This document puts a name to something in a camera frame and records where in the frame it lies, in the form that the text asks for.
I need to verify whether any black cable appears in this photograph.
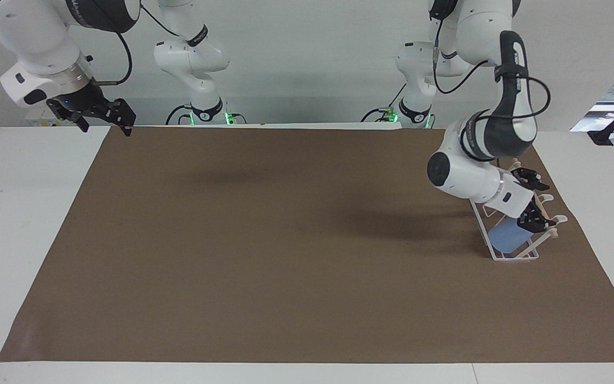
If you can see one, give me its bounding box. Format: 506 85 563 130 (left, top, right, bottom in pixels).
140 4 181 37
432 11 552 163
93 29 134 87
361 107 398 123
165 103 195 126

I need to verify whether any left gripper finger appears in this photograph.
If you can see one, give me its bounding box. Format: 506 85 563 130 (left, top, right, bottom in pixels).
510 166 551 192
519 202 558 234

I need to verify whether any light blue plate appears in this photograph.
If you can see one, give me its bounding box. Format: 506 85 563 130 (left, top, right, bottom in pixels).
487 218 535 254

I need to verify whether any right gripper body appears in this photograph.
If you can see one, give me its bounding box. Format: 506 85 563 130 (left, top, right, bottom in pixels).
58 79 108 117

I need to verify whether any white wire cup holder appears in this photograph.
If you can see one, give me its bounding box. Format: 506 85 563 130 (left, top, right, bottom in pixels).
469 157 569 262

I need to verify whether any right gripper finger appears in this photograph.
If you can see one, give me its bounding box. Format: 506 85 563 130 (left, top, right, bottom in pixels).
95 98 138 138
46 99 91 133

